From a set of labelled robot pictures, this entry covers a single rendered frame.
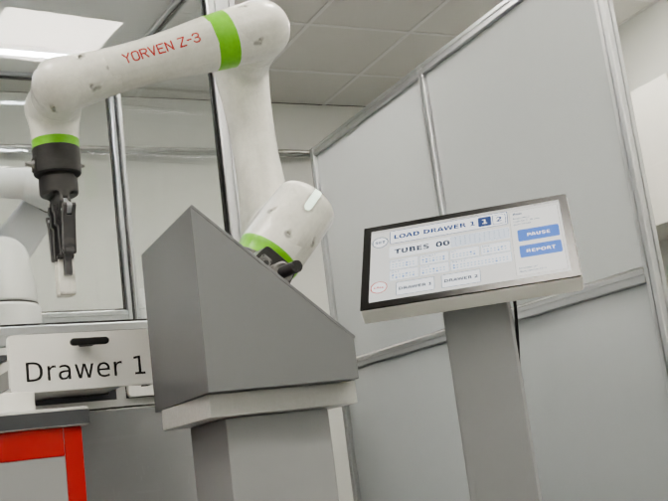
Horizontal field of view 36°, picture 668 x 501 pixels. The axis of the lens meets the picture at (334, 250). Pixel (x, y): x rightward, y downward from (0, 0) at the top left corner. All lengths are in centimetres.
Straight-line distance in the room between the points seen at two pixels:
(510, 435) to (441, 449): 152
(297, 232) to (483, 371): 73
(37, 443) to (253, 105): 90
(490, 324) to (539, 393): 98
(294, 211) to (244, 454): 47
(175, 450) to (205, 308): 71
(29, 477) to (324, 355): 53
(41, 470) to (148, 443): 71
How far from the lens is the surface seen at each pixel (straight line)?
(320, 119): 654
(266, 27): 213
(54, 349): 205
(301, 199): 200
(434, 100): 395
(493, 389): 250
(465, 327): 252
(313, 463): 188
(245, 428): 183
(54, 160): 208
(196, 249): 178
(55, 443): 171
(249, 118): 223
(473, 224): 261
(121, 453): 237
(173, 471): 240
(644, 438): 312
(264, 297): 180
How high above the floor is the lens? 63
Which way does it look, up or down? 11 degrees up
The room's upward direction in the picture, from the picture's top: 7 degrees counter-clockwise
